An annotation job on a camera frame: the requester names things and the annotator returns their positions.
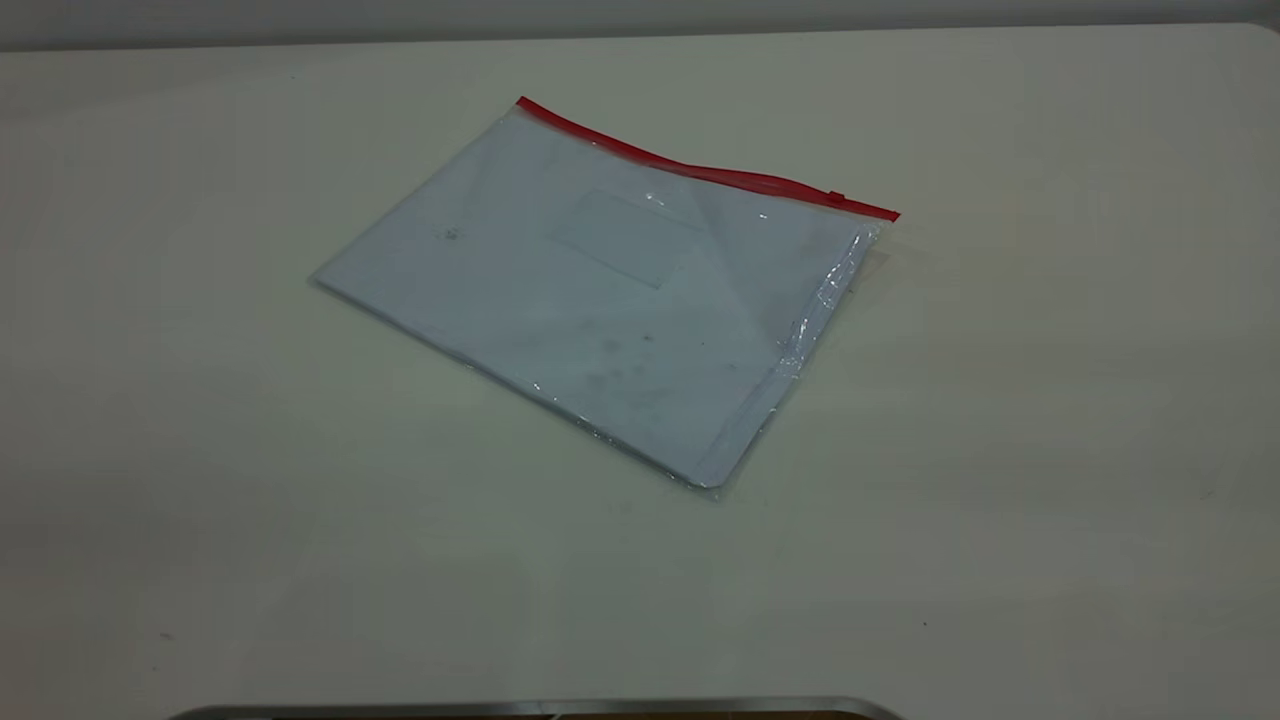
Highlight clear zipper bag red strip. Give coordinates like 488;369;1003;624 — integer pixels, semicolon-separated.
308;95;901;498

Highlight silver metal frame bar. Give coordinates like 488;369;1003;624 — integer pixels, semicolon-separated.
165;697;906;720

